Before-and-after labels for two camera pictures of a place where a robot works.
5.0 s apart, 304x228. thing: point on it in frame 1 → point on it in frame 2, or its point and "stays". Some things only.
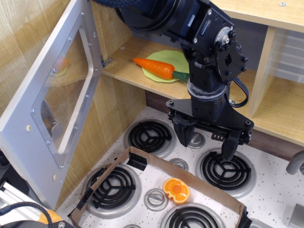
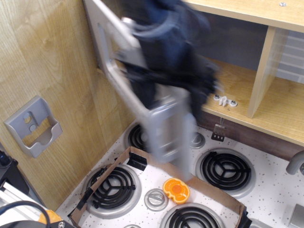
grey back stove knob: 197,141 stays
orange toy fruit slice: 177,190 stays
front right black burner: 193,217 stays
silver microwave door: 51,64 → 170,121
